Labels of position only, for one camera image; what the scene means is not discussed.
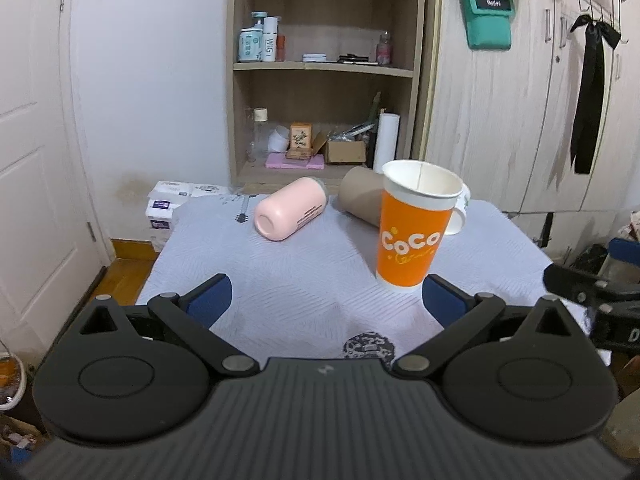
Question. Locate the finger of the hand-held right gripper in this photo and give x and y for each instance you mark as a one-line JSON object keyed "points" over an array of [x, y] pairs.
{"points": [[626, 257], [570, 282]]}

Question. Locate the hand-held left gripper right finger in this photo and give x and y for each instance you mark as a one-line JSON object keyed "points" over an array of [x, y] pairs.
{"points": [[442, 301]]}

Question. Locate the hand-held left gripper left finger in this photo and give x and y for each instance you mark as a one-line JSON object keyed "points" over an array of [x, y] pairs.
{"points": [[209, 299]]}

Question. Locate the pink cylindrical bottle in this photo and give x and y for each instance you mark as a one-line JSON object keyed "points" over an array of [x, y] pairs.
{"points": [[290, 207]]}

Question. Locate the orange paper cup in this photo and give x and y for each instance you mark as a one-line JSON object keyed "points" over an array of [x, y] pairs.
{"points": [[410, 240]]}

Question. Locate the brown paper cup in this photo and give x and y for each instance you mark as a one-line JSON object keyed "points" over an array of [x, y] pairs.
{"points": [[361, 195]]}

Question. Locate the black bag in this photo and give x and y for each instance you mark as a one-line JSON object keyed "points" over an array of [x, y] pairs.
{"points": [[590, 260]]}

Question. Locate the leopard print patch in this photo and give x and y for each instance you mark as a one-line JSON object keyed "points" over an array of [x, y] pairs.
{"points": [[368, 346]]}

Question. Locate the white mug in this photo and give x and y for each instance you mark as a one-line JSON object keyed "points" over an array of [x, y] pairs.
{"points": [[459, 215]]}

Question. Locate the stack of tissue packs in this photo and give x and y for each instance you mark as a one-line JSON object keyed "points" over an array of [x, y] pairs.
{"points": [[165, 210]]}

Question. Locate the flat pink box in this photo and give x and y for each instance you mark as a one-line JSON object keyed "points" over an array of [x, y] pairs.
{"points": [[295, 161]]}

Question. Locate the white paper roll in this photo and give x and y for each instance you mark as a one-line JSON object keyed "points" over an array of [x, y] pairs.
{"points": [[386, 142]]}

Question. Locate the wooden wardrobe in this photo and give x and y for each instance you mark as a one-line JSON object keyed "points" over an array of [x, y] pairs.
{"points": [[505, 125]]}

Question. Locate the black ribbon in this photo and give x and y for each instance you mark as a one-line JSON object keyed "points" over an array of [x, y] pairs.
{"points": [[592, 90]]}

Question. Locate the white bowl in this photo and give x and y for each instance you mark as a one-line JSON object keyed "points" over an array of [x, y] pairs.
{"points": [[279, 140]]}

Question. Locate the clear glass bottle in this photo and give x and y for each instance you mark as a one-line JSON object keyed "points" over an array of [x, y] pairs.
{"points": [[259, 132]]}

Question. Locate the open cardboard box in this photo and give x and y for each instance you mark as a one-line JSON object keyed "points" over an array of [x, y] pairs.
{"points": [[345, 151]]}

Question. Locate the brown flower print box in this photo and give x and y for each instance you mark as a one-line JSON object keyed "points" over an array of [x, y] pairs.
{"points": [[300, 137]]}

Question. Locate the dark tall bottle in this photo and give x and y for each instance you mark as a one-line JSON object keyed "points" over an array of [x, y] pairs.
{"points": [[374, 115]]}

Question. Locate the white door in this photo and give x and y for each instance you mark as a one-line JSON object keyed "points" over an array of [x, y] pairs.
{"points": [[35, 160]]}

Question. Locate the wooden bookshelf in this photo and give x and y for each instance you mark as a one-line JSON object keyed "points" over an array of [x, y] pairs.
{"points": [[320, 90]]}

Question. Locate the flat black items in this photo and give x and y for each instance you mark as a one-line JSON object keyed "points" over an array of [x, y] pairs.
{"points": [[357, 59]]}

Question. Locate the teal and white canister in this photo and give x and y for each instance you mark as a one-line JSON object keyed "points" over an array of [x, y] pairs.
{"points": [[250, 46]]}

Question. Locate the pink plastic bottle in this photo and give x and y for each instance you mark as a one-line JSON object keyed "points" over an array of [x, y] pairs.
{"points": [[383, 50]]}

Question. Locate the small orange bottle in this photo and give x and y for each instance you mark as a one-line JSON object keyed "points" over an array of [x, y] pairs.
{"points": [[281, 49]]}

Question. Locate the flat white box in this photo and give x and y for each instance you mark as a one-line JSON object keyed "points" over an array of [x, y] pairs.
{"points": [[314, 57]]}

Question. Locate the tall white bottle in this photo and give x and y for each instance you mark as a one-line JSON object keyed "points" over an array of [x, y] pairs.
{"points": [[270, 40]]}

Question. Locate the teal pouch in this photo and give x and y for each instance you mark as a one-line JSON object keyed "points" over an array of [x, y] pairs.
{"points": [[487, 22]]}

